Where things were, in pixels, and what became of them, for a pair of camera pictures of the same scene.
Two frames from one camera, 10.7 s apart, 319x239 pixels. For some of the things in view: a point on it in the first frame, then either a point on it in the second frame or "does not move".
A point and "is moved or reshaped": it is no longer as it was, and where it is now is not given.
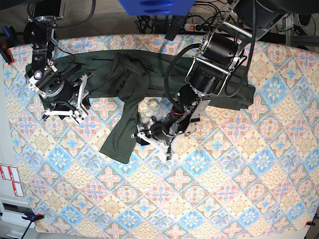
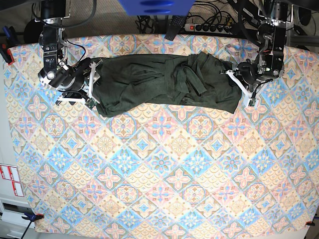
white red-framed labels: [10, 173] does not move
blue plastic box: [157, 7] does not move
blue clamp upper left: [10, 42] does not move
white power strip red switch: [197, 28] does not move
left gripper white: [79, 114] → [92, 65]
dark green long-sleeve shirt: [124, 78] is moved or reshaped
